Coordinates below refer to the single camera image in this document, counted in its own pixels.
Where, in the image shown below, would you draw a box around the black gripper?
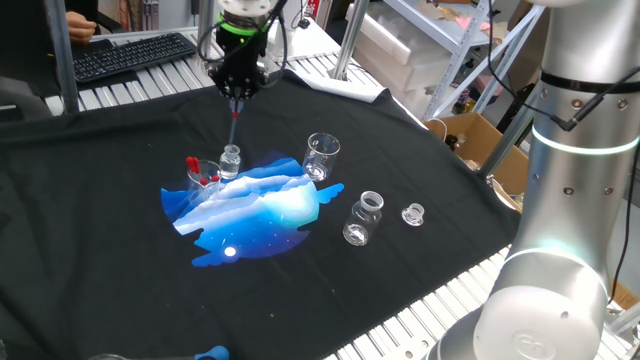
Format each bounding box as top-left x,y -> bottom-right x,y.
207,30 -> 269,114

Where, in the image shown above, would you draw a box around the bare person hand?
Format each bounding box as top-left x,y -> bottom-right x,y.
64,10 -> 99,47

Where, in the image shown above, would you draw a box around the white plastic stand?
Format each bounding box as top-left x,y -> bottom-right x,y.
272,0 -> 309,57

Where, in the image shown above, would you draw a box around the small clear glass vial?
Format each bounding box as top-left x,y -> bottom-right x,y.
218,144 -> 242,181

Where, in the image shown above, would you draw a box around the white towel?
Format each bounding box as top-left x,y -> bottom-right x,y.
304,74 -> 391,104

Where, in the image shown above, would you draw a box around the black computer keyboard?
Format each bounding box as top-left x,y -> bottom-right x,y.
72,32 -> 198,84

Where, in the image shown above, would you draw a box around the glass beaker holding droppers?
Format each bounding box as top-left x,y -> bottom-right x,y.
186,158 -> 223,206

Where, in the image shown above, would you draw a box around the clear glass beaker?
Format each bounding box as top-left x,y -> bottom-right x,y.
301,132 -> 342,183

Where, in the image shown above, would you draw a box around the white foam blocks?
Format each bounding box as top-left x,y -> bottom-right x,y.
352,2 -> 454,96

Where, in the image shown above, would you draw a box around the clear wide-mouth glass bottle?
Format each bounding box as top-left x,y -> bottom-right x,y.
342,190 -> 385,247

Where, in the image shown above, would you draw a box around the grey chair back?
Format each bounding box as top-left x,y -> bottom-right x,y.
0,74 -> 54,124

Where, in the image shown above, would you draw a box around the grey metal shelf rack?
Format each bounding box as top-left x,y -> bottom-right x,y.
384,0 -> 546,121

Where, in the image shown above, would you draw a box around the black cloth with blue print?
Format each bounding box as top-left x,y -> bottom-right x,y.
0,68 -> 521,360

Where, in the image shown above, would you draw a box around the brown cardboard box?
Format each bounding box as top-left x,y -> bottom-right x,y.
423,112 -> 531,196

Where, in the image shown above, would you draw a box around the long blue bulb pipette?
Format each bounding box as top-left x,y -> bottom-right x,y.
149,344 -> 231,360

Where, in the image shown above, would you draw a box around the green wrist adapter ring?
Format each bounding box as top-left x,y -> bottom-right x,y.
217,13 -> 269,37

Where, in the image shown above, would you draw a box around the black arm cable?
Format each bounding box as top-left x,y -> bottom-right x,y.
485,0 -> 640,306

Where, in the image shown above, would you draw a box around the black cable strap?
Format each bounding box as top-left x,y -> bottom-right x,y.
539,69 -> 640,96

